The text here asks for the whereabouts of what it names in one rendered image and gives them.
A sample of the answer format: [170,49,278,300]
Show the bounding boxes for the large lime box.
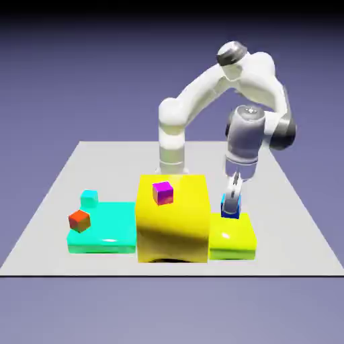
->
[208,212,257,261]

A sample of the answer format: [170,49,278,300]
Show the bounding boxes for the small cyan cube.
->
[80,189,99,209]

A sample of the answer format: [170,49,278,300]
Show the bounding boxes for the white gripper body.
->
[224,171,244,213]

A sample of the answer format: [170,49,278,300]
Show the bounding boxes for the large cyan box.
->
[66,201,137,255]

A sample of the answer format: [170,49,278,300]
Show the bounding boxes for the small blue cube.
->
[220,193,242,220]

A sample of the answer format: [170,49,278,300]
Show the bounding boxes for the small red cube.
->
[68,209,91,234]

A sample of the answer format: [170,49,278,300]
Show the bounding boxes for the large yellow box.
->
[135,173,211,264]

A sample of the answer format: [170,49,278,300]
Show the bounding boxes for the small magenta cube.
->
[152,181,175,206]

